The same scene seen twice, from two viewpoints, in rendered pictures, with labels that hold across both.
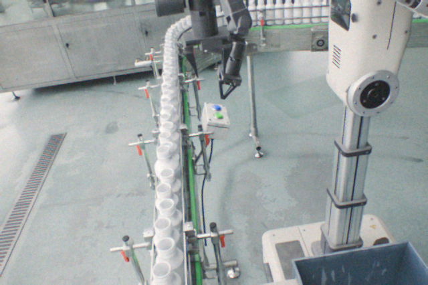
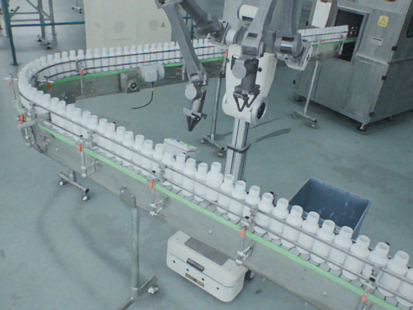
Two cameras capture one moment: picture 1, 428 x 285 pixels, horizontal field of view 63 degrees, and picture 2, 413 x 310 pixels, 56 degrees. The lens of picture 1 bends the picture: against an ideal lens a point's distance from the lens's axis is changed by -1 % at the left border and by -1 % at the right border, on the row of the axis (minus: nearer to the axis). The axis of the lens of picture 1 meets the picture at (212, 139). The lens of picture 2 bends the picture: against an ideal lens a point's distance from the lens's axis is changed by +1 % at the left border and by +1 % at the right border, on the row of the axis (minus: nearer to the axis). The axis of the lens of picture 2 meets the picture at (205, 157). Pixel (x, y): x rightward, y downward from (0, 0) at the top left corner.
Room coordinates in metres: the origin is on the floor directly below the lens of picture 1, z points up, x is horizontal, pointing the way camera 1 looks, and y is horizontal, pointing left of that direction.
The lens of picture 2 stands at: (0.12, 1.26, 1.99)
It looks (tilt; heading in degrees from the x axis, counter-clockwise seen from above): 31 degrees down; 303
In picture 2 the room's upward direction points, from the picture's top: 6 degrees clockwise
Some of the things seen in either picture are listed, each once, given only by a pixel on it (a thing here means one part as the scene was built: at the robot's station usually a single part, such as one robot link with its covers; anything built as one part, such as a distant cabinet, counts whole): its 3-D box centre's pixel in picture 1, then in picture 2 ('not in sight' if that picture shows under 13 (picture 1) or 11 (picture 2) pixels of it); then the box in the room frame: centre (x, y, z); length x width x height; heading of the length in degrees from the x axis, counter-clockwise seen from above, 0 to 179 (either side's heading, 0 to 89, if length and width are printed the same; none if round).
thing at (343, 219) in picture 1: (342, 225); not in sight; (1.04, -0.51, 0.49); 0.13 x 0.13 x 0.40; 1
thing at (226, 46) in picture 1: (216, 55); (247, 97); (0.79, -0.04, 1.44); 0.07 x 0.07 x 0.09; 0
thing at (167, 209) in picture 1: (172, 227); (251, 205); (0.61, 0.13, 1.08); 0.06 x 0.06 x 0.17
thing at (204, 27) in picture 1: (204, 25); (248, 81); (0.79, -0.02, 1.51); 0.10 x 0.07 x 0.07; 90
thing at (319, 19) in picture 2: not in sight; (321, 13); (1.85, -3.74, 1.22); 0.23 x 0.04 x 0.32; 163
